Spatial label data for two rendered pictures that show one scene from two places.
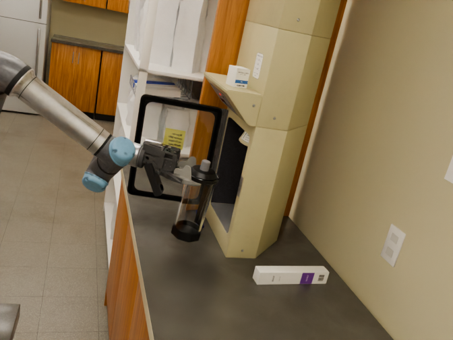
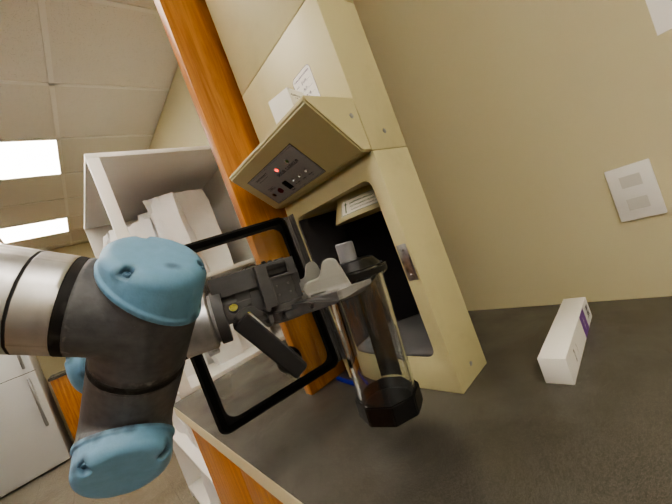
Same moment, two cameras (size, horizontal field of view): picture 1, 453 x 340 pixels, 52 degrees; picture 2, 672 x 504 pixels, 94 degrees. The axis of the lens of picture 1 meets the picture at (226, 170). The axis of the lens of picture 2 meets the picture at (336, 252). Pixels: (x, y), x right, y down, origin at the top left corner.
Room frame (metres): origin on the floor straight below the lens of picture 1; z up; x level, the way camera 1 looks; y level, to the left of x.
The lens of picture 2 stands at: (0.95, 0.25, 1.28)
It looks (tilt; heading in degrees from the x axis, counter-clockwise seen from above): 2 degrees down; 339
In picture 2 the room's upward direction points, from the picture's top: 21 degrees counter-clockwise
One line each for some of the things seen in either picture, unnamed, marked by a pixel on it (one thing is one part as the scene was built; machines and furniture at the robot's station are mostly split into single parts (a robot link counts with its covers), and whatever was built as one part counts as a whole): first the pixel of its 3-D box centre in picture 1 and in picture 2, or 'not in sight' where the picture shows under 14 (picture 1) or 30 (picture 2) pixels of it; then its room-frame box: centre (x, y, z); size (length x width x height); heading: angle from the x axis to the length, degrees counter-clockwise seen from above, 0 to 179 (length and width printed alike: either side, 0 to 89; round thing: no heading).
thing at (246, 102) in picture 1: (228, 97); (291, 165); (1.56, 0.05, 1.46); 0.32 x 0.12 x 0.10; 20
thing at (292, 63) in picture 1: (268, 141); (370, 209); (1.62, -0.12, 1.32); 0.32 x 0.25 x 0.77; 20
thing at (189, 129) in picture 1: (174, 152); (255, 315); (1.69, 0.21, 1.19); 0.30 x 0.01 x 0.40; 100
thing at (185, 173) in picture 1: (187, 174); (335, 278); (1.35, 0.12, 1.23); 0.09 x 0.03 x 0.06; 65
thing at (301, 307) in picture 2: (172, 175); (307, 304); (1.36, 0.16, 1.22); 0.09 x 0.05 x 0.02; 65
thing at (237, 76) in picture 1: (238, 76); (291, 112); (1.50, 0.03, 1.54); 0.05 x 0.05 x 0.06; 36
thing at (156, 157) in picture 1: (159, 159); (259, 297); (1.40, 0.21, 1.25); 0.12 x 0.08 x 0.09; 89
